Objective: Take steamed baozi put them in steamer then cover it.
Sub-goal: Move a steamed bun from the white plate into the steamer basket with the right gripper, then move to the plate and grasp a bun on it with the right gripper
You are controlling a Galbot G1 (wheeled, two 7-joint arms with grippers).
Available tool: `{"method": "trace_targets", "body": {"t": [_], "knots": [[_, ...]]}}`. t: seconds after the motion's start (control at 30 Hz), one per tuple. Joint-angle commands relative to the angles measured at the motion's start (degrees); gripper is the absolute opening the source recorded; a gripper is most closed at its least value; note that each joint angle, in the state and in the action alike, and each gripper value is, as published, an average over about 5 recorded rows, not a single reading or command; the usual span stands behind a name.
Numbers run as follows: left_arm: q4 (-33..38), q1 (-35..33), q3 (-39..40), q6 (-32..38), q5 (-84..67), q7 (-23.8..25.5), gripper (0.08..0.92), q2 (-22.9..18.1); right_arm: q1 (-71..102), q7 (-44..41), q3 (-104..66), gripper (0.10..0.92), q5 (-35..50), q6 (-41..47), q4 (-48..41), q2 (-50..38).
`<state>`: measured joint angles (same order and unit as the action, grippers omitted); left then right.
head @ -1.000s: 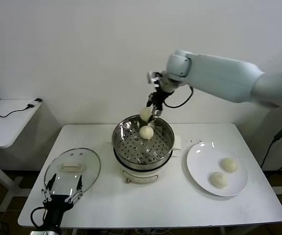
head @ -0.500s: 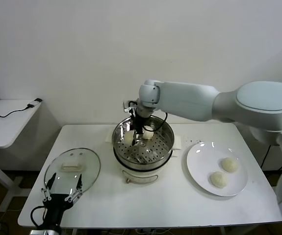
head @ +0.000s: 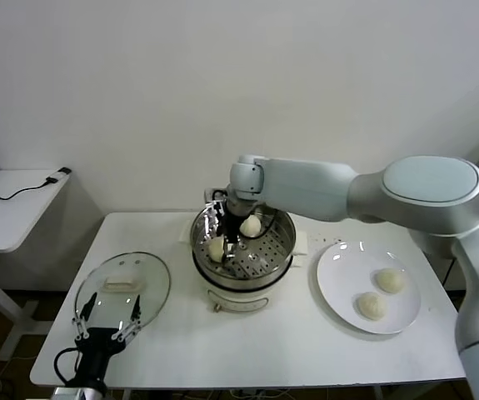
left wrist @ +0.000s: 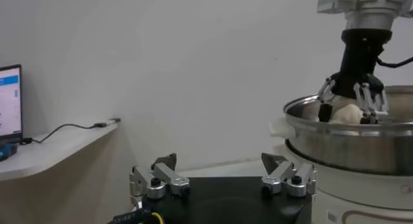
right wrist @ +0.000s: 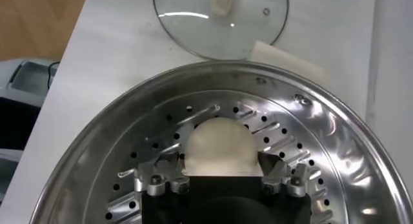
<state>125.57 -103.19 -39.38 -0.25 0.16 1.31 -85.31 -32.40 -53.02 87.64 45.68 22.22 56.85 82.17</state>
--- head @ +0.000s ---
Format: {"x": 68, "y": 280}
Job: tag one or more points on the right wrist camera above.
{"x": 211, "y": 200}

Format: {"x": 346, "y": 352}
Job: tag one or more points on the white steamed baozi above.
{"x": 390, "y": 280}
{"x": 216, "y": 250}
{"x": 250, "y": 227}
{"x": 371, "y": 306}

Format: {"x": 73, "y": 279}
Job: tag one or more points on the steel steamer basket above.
{"x": 272, "y": 250}

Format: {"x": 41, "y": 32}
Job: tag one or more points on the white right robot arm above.
{"x": 305, "y": 183}

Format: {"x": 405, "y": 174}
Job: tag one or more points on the white side table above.
{"x": 14, "y": 225}

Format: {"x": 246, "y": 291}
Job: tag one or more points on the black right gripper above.
{"x": 236, "y": 227}

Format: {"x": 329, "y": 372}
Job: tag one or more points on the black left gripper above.
{"x": 96, "y": 354}

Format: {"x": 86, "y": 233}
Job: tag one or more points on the white round plate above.
{"x": 347, "y": 291}

